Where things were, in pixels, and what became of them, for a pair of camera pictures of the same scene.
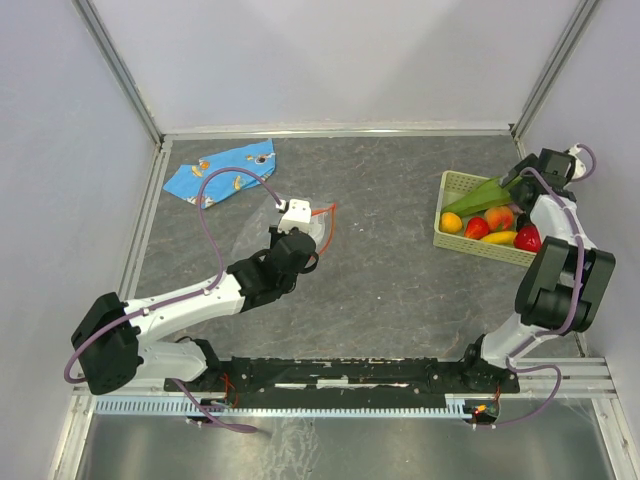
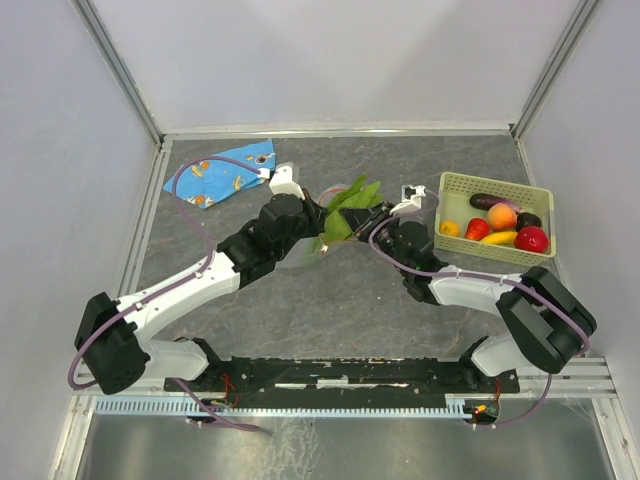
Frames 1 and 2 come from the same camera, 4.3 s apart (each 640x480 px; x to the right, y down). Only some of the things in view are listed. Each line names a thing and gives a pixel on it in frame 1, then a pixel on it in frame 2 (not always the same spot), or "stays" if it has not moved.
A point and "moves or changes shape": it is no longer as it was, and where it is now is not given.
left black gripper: x=274 y=235 -> x=315 y=214
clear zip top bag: x=253 y=234 moves or changes shape
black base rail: x=334 y=376 stays
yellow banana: x=501 y=237 stays
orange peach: x=499 y=218 stays
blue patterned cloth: x=189 y=176 stays
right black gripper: x=515 y=192 -> x=361 y=221
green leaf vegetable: x=489 y=194 -> x=362 y=193
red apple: x=528 y=238 stays
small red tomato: x=476 y=228 stays
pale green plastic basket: x=452 y=188 stays
